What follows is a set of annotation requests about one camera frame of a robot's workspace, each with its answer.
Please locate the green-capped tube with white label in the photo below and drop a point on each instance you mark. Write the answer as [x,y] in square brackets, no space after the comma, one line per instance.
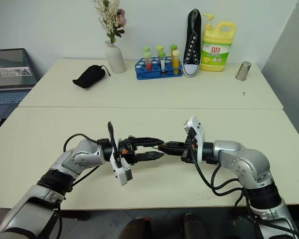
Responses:
[162,63]

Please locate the black canvas sneaker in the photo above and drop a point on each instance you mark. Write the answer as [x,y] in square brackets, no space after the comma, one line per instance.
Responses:
[193,47]

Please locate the open laptop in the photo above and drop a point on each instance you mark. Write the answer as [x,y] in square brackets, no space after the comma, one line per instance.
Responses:
[10,74]

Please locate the green-capped tube with orange liquid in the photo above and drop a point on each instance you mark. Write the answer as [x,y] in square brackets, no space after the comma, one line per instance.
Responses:
[173,51]

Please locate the yellow dish soap pump bottle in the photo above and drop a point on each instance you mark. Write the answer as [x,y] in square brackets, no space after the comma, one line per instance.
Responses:
[218,47]

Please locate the dried flower bouquet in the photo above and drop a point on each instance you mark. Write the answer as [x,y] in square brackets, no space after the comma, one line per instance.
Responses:
[110,18]

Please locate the green-capped test tube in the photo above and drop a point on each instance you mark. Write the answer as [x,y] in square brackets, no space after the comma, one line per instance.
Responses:
[146,49]
[160,48]

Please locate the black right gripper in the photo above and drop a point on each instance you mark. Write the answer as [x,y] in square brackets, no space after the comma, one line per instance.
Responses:
[188,151]

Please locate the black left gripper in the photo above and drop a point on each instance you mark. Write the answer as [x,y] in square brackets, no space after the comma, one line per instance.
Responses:
[128,151]

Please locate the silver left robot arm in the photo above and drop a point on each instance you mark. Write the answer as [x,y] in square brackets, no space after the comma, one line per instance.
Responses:
[72,159]

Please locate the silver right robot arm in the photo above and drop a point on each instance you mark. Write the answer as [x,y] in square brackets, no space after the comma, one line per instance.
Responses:
[249,161]

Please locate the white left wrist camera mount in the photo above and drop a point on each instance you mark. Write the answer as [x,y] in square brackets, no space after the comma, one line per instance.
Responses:
[121,171]

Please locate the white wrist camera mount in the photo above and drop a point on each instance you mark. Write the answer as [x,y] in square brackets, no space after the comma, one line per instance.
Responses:
[121,171]
[198,139]

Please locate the green-capped tube with red liquid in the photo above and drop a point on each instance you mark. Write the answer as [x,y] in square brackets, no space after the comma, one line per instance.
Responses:
[147,61]

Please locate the silver metal cup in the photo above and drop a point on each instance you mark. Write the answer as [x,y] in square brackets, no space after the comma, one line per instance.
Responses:
[243,71]

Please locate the dark rounded shape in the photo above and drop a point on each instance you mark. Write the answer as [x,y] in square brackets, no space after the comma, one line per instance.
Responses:
[137,228]
[193,226]

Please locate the blue test tube rack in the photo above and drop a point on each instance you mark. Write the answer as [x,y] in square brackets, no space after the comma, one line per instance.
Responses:
[157,72]

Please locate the white ceramic vase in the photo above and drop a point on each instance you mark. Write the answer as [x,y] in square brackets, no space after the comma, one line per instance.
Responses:
[115,58]

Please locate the yellow-capped tube with orange liquid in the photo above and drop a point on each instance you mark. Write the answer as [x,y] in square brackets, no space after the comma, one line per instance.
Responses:
[176,62]

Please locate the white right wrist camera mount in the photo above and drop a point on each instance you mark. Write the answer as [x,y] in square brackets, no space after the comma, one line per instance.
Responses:
[198,139]

